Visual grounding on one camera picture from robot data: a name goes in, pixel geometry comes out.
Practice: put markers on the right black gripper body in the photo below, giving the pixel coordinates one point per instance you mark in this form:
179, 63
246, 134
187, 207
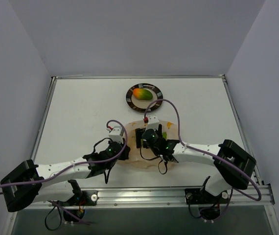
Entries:
140, 137

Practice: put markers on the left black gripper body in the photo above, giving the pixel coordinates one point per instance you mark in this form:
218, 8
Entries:
125, 152

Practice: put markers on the translucent orange plastic bag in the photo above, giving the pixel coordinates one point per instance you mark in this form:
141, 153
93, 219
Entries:
138, 157

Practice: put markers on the orange green fake mango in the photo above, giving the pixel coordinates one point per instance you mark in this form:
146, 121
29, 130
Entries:
142, 94

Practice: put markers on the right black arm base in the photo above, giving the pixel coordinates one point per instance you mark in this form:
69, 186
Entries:
218, 204

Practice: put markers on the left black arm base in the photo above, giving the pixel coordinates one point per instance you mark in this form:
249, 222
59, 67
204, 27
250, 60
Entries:
76, 197

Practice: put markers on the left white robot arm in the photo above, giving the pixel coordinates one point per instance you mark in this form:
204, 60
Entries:
29, 182

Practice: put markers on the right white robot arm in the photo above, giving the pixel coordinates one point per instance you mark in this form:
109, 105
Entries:
234, 165

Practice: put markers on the brown rimmed ceramic plate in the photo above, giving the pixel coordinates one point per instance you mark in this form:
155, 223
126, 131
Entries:
141, 105

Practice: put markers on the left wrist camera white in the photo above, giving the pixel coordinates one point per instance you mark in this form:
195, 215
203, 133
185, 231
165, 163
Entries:
116, 134

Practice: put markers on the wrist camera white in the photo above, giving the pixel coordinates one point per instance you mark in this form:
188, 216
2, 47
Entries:
152, 122
116, 134

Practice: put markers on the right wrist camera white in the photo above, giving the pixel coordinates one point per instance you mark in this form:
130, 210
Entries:
152, 122

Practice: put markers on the aluminium front rail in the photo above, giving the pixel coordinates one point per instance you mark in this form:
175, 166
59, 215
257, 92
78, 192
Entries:
143, 197

